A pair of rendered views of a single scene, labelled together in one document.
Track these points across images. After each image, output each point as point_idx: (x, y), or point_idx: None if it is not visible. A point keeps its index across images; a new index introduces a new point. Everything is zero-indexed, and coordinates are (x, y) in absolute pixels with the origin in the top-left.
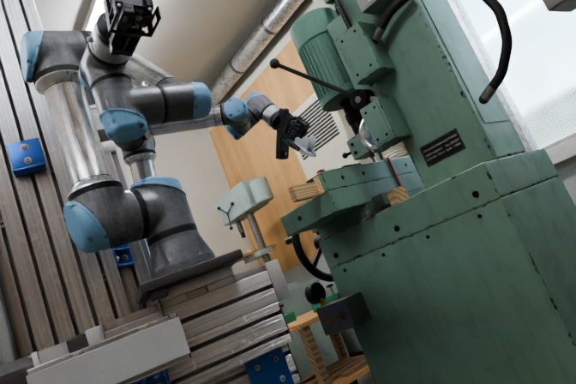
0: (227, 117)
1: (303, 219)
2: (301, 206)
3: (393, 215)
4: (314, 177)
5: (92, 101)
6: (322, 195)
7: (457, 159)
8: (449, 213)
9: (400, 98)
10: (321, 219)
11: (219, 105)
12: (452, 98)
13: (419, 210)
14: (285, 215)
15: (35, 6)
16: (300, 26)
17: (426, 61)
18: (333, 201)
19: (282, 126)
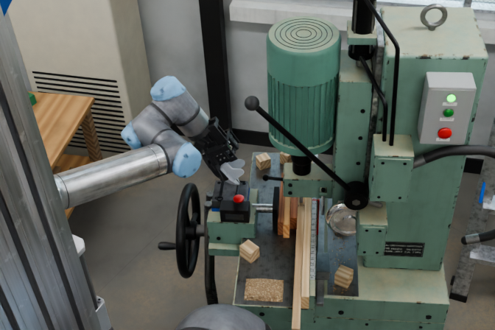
0: (174, 174)
1: (267, 315)
2: (269, 307)
3: (342, 304)
4: (235, 211)
5: (96, 302)
6: (305, 309)
7: (408, 260)
8: (397, 318)
9: (391, 202)
10: (289, 321)
11: (165, 155)
12: (438, 225)
13: (372, 309)
14: (241, 306)
15: (73, 239)
16: (306, 65)
17: (438, 191)
18: (314, 316)
19: (207, 144)
